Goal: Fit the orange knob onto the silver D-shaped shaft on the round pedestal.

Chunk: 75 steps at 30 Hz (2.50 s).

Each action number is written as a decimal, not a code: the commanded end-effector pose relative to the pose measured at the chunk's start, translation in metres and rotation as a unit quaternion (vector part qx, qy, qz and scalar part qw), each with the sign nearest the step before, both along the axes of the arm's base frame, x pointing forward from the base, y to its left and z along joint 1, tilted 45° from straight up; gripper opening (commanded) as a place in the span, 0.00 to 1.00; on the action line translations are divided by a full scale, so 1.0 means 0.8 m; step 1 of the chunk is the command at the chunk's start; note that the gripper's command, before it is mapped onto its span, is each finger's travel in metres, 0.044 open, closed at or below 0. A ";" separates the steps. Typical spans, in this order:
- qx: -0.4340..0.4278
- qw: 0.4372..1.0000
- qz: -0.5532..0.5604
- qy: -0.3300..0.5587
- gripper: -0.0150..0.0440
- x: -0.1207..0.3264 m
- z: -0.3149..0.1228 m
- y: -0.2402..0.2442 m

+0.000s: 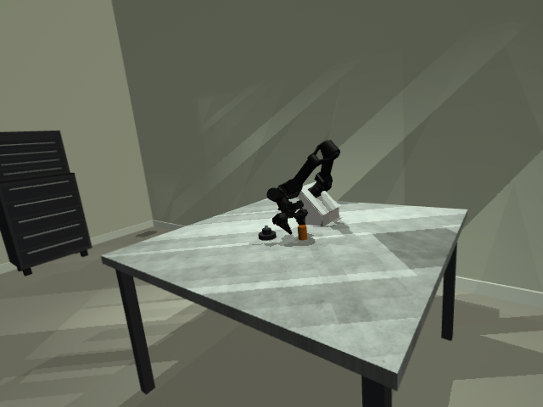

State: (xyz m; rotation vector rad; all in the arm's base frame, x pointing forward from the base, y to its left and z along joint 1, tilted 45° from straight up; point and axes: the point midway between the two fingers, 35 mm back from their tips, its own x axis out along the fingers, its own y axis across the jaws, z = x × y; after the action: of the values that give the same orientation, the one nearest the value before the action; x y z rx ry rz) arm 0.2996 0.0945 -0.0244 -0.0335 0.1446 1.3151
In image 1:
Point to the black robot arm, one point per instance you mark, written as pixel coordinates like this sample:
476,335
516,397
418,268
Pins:
293,187

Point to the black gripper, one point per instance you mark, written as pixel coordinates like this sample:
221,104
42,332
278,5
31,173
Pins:
281,219

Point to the orange knob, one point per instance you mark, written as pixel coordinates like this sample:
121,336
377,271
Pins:
302,232

